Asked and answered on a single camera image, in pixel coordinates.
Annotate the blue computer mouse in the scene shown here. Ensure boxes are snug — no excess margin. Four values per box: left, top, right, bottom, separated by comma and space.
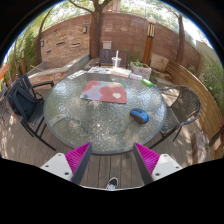
129, 107, 150, 125

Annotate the brown wicker patio chair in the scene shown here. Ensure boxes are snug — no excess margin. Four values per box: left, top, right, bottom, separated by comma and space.
148, 84, 202, 149

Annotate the floral print mouse pad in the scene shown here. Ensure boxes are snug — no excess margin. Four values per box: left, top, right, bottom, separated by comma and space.
79, 80, 128, 104

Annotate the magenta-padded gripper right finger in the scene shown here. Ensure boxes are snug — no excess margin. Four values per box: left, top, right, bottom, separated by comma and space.
133, 142, 184, 185

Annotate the colourful picture magazine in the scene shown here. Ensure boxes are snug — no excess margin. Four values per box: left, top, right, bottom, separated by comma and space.
87, 66, 113, 75

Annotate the grey wall box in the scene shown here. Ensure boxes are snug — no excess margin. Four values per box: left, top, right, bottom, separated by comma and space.
102, 40, 113, 50

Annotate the clear plastic cup with straw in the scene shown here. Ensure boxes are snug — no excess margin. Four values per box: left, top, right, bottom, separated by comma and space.
111, 50, 123, 70

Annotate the white licence plate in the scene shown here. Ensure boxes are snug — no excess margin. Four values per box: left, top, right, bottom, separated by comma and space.
66, 69, 88, 80

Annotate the large tree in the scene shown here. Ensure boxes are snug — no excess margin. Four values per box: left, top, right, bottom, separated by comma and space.
68, 0, 113, 59

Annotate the dark slatted wooden chair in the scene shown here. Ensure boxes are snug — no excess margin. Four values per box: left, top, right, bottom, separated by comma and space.
98, 48, 130, 69

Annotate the wooden garden lamp post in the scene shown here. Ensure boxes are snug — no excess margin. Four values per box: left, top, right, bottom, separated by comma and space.
142, 17, 157, 66

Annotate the square stone slab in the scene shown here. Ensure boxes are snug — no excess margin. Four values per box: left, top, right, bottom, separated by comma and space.
150, 53, 170, 73

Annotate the green plastic bottle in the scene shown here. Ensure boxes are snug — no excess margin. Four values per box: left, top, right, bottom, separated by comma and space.
141, 78, 154, 88

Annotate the curved wooden bench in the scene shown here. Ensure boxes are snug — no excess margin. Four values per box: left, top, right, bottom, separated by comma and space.
165, 59, 224, 141

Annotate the small thin pale book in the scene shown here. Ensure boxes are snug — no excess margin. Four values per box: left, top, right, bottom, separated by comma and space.
129, 73, 144, 81

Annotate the slim tree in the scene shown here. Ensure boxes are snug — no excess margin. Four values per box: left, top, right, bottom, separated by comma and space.
174, 13, 186, 64

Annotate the raised stone garden bed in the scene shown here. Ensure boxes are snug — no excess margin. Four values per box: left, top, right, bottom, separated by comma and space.
28, 53, 91, 84

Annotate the black metal patio chair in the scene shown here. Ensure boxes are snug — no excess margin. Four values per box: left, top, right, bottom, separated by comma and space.
5, 73, 57, 152

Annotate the white square planter with plant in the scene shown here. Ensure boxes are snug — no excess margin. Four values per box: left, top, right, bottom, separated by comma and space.
129, 60, 153, 80

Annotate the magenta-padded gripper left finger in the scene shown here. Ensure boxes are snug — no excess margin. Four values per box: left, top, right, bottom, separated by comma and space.
40, 142, 93, 185

